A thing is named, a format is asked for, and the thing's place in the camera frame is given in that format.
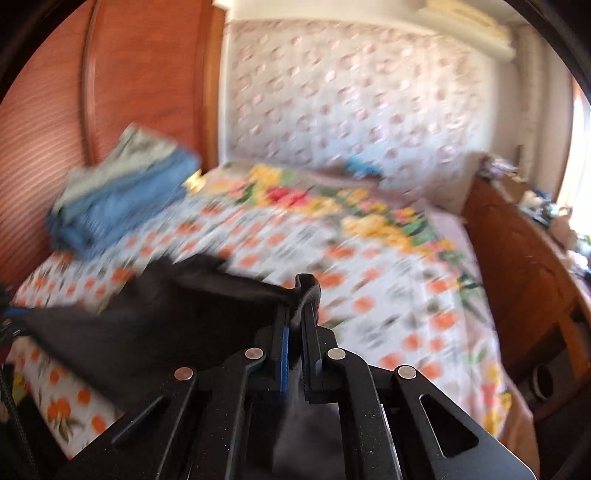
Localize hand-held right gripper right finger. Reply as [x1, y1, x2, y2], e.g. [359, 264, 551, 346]
[295, 274, 541, 480]

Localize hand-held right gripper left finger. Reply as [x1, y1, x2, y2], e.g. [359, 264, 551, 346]
[55, 309, 291, 480]

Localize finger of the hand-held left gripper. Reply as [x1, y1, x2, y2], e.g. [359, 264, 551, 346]
[0, 307, 29, 340]

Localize black pants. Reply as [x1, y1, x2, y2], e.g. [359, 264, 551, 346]
[14, 253, 356, 480]

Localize folded khaki pants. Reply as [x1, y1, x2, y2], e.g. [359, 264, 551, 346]
[53, 122, 178, 208]

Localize bed with orange print sheet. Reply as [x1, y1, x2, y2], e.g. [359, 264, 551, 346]
[9, 159, 541, 462]

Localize floral blanket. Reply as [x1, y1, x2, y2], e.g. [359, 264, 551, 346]
[185, 159, 541, 467]

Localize folded blue jeans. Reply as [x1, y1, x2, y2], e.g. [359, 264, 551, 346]
[46, 150, 201, 259]

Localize small blue object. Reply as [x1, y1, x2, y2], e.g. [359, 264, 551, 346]
[344, 157, 384, 178]

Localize wooden cabinet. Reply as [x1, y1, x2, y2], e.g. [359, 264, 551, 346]
[462, 178, 591, 425]

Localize cardboard box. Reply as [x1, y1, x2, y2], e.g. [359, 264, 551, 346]
[501, 173, 528, 199]

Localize circle patterned curtain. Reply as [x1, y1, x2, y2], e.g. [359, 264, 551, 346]
[222, 18, 499, 213]

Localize wooden headboard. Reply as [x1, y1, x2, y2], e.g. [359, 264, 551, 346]
[0, 0, 227, 296]

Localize pile of small clutter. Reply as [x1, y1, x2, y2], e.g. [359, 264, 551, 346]
[478, 145, 591, 278]

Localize bright window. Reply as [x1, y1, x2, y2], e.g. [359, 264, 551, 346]
[558, 78, 591, 232]

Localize gathered white curtain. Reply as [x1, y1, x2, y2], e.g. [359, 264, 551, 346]
[517, 28, 570, 155]

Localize cream curtain pelmet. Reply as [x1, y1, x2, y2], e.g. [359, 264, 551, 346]
[416, 0, 517, 62]

